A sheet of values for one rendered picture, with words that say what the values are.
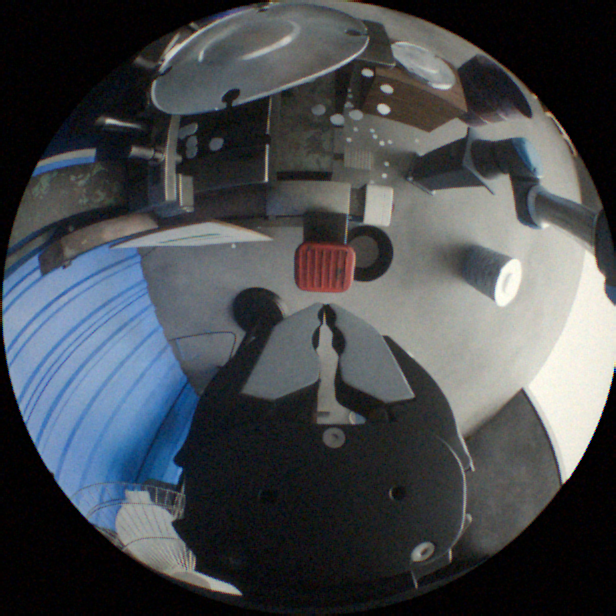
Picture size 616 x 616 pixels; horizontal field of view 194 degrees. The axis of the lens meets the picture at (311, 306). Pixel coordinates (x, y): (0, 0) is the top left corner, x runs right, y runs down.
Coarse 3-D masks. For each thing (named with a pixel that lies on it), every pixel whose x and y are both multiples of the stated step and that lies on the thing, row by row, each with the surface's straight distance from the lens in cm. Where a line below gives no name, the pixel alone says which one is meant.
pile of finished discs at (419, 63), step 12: (396, 48) 105; (408, 48) 109; (420, 48) 116; (396, 60) 97; (408, 60) 99; (420, 60) 103; (432, 60) 111; (408, 72) 94; (420, 72) 96; (432, 72) 101; (444, 72) 108; (432, 84) 97; (444, 84) 100
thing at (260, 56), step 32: (224, 32) 38; (256, 32) 33; (288, 32) 31; (320, 32) 32; (192, 64) 35; (224, 64) 29; (256, 64) 27; (288, 64) 26; (320, 64) 25; (160, 96) 34; (192, 96) 28; (256, 96) 22
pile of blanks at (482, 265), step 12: (468, 252) 136; (480, 252) 131; (492, 252) 129; (468, 264) 131; (480, 264) 125; (492, 264) 120; (504, 264) 118; (468, 276) 132; (480, 276) 124; (492, 276) 118; (480, 288) 128; (492, 288) 118; (492, 300) 127
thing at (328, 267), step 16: (304, 256) 20; (320, 256) 20; (336, 256) 20; (352, 256) 20; (304, 272) 21; (320, 272) 21; (336, 272) 21; (352, 272) 21; (304, 288) 21; (320, 288) 21; (336, 288) 21
